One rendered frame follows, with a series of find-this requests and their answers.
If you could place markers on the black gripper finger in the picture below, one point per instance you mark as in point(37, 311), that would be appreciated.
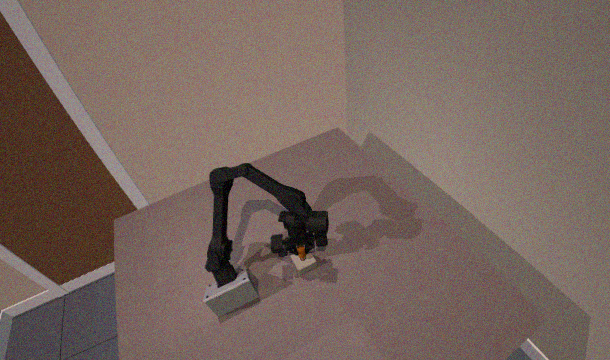
point(294, 250)
point(309, 247)

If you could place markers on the orange cylinder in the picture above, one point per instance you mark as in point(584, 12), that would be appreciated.
point(301, 251)

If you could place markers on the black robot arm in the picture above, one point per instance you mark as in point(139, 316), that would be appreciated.
point(298, 218)

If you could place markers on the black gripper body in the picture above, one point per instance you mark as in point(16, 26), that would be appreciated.
point(277, 242)

